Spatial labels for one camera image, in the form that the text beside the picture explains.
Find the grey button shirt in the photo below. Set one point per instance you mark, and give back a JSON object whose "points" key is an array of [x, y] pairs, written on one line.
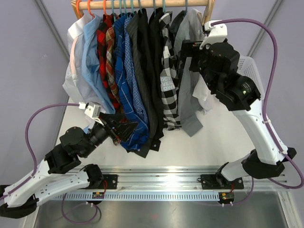
{"points": [[186, 110]]}

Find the white dress shirt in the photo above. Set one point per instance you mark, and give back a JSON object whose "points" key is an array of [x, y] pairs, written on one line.
{"points": [[75, 85]]}

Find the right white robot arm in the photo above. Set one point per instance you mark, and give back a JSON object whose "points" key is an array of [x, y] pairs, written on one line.
{"points": [[218, 66]]}

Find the grey-blue plastic hanger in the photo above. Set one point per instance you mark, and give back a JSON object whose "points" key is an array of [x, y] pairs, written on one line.
{"points": [[186, 5]]}

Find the black white checked shirt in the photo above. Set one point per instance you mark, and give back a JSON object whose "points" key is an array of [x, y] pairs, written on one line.
{"points": [[168, 77]]}

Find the wooden rack left leg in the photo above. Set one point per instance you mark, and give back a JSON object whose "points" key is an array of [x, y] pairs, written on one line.
{"points": [[75, 5]]}

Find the aluminium mounting rail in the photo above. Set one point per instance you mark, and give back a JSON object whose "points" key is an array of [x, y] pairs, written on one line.
{"points": [[166, 178]]}

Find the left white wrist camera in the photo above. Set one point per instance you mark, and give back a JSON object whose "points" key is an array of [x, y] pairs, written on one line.
{"points": [[92, 110]]}

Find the red black plaid shirt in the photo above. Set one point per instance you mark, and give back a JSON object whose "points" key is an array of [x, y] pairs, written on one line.
{"points": [[101, 49]]}

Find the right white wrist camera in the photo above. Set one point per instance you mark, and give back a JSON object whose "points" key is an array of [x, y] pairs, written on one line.
{"points": [[216, 33]]}

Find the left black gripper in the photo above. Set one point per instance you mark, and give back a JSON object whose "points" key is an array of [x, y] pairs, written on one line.
{"points": [[124, 130]]}

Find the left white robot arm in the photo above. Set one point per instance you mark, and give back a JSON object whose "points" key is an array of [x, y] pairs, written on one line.
{"points": [[52, 178]]}

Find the blue checked shirt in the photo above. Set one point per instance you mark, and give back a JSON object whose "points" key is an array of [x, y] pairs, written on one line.
{"points": [[138, 106]]}

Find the wooden rack right leg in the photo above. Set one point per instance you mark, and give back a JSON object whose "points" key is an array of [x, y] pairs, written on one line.
{"points": [[208, 11]]}

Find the white plastic basket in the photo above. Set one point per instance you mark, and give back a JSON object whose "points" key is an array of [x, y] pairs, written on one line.
{"points": [[247, 67]]}

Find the slotted cable duct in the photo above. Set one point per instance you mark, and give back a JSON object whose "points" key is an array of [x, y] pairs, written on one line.
{"points": [[141, 196]]}

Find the dark grey pinstripe shirt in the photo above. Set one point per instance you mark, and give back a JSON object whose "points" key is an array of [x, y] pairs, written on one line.
{"points": [[150, 117]]}

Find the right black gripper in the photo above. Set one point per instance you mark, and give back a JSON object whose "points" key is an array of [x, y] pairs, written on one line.
{"points": [[190, 49]]}

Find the blue striped shirt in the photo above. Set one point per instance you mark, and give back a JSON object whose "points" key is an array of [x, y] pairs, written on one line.
{"points": [[137, 139]]}

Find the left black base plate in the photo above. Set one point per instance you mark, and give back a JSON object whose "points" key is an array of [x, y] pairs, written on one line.
{"points": [[109, 181]]}

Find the light blue shirt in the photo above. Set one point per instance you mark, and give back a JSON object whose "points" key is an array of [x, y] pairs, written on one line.
{"points": [[90, 65]]}

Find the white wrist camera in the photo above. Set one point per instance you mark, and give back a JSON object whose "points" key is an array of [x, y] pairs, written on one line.
{"points": [[92, 110], [216, 33]]}

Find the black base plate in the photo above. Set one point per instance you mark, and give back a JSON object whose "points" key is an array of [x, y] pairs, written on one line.
{"points": [[109, 181], [218, 182]]}

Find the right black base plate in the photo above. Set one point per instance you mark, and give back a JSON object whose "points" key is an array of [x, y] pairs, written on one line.
{"points": [[218, 182]]}

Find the wooden rack leg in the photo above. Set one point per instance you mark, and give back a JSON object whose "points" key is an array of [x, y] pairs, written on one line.
{"points": [[208, 11], [75, 5]]}

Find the white t-shirt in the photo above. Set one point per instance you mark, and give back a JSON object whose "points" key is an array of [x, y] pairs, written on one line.
{"points": [[199, 90]]}

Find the wooden clothes rail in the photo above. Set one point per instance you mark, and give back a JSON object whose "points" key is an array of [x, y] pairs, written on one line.
{"points": [[117, 4]]}

